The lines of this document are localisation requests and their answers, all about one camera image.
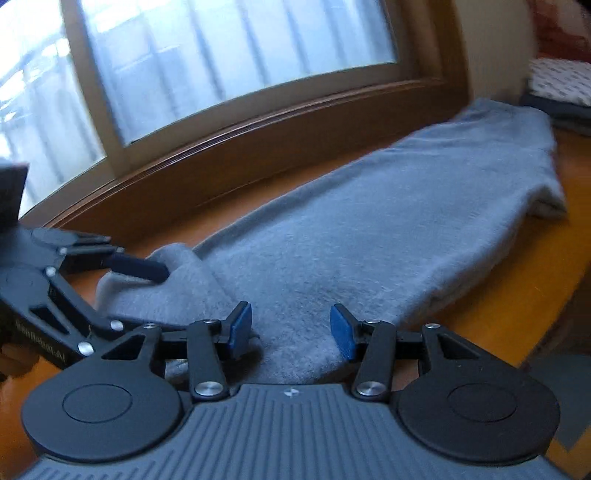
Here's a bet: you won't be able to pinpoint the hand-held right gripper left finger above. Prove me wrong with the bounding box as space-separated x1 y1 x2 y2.
100 301 253 402

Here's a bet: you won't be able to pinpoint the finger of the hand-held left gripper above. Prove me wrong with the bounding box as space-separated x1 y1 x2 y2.
28 268 141 356
55 234 170 284

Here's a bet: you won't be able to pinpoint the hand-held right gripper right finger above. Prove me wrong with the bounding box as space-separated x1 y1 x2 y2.
330 304 483 401

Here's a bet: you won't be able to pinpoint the grey sweatpants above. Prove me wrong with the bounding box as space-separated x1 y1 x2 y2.
95 97 568 386

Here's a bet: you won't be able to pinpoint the wooden window sill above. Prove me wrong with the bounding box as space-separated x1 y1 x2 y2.
21 78 472 250

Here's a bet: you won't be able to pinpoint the window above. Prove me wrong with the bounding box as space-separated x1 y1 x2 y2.
0 0 467 217

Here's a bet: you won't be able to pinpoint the navy folded garment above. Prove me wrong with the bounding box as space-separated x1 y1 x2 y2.
519 92 591 136

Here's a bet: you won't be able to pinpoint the white patterned folded garment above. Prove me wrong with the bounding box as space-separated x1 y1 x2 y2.
529 58 591 105

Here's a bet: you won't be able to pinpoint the cream floral red-hemmed curtain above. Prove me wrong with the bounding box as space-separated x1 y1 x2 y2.
531 0 591 58

